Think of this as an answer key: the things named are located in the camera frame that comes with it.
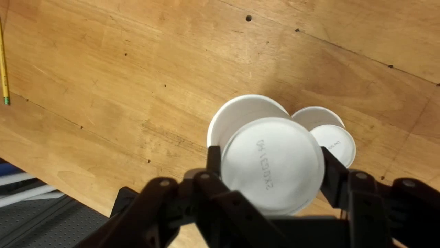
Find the white paper cup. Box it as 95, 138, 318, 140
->
291, 105, 358, 170
207, 94, 328, 218

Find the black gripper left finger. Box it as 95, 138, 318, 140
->
73, 145, 277, 248

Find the yellow pencil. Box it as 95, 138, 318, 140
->
0, 18, 12, 108

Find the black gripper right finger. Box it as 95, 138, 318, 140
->
321, 146, 440, 248

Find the white plastic pipe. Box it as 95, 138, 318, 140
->
0, 189, 67, 204
0, 171, 38, 186

